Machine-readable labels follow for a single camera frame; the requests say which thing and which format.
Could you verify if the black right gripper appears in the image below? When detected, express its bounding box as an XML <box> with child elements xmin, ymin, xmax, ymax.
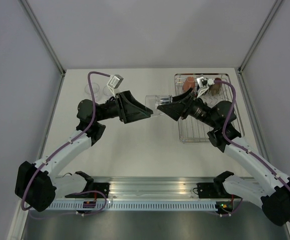
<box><xmin>157</xmin><ymin>87</ymin><xmax>218</xmax><ymax>129</ymax></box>

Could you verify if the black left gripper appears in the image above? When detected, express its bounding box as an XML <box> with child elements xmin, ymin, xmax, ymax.
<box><xmin>95</xmin><ymin>90</ymin><xmax>153</xmax><ymax>124</ymax></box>

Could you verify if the clear glass cup three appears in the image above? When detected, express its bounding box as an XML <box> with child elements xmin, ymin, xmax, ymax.
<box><xmin>145</xmin><ymin>95</ymin><xmax>173</xmax><ymax>110</ymax></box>

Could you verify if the clear glass cup two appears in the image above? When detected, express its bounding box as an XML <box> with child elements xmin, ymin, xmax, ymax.
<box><xmin>103</xmin><ymin>86</ymin><xmax>114</xmax><ymax>101</ymax></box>

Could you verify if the clear glass cup one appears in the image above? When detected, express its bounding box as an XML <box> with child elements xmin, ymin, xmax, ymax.
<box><xmin>84</xmin><ymin>83</ymin><xmax>101</xmax><ymax>102</ymax></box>

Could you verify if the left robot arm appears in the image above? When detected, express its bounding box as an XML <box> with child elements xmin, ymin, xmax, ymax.
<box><xmin>15</xmin><ymin>91</ymin><xmax>153</xmax><ymax>212</ymax></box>

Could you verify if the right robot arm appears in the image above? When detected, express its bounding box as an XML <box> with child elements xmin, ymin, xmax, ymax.
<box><xmin>156</xmin><ymin>91</ymin><xmax>290</xmax><ymax>226</ymax></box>

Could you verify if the pink ceramic mug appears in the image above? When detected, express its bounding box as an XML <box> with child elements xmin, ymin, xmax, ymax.
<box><xmin>182</xmin><ymin>76</ymin><xmax>195</xmax><ymax>93</ymax></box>

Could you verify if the brown ceramic mug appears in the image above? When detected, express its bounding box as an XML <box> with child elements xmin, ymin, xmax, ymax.
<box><xmin>207</xmin><ymin>83</ymin><xmax>222</xmax><ymax>97</ymax></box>

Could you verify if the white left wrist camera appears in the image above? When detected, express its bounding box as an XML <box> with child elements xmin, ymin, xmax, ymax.
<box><xmin>106</xmin><ymin>74</ymin><xmax>124</xmax><ymax>96</ymax></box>

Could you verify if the metal wire dish rack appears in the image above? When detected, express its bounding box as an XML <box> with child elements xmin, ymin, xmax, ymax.
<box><xmin>174</xmin><ymin>73</ymin><xmax>245</xmax><ymax>143</ymax></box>

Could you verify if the right aluminium frame post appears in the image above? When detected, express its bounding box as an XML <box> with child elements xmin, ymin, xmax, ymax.
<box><xmin>237</xmin><ymin>0</ymin><xmax>284</xmax><ymax>75</ymax></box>

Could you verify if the aluminium frame post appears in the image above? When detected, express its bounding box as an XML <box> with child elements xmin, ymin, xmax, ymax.
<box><xmin>19</xmin><ymin>0</ymin><xmax>67</xmax><ymax>76</ymax></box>
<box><xmin>237</xmin><ymin>0</ymin><xmax>284</xmax><ymax>75</ymax></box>

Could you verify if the aluminium front rail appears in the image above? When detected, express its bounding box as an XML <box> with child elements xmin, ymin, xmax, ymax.
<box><xmin>19</xmin><ymin>176</ymin><xmax>270</xmax><ymax>202</ymax></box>

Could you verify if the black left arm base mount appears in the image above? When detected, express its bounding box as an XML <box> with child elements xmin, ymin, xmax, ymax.
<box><xmin>84</xmin><ymin>182</ymin><xmax>110</xmax><ymax>199</ymax></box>

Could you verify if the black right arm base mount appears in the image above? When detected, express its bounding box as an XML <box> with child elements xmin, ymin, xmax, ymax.
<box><xmin>196</xmin><ymin>182</ymin><xmax>219</xmax><ymax>199</ymax></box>

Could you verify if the white slotted cable duct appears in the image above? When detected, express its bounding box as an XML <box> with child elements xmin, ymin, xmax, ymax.
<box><xmin>47</xmin><ymin>200</ymin><xmax>217</xmax><ymax>212</ymax></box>

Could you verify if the left aluminium frame post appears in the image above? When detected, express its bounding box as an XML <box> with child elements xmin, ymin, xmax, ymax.
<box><xmin>19</xmin><ymin>0</ymin><xmax>67</xmax><ymax>76</ymax></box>

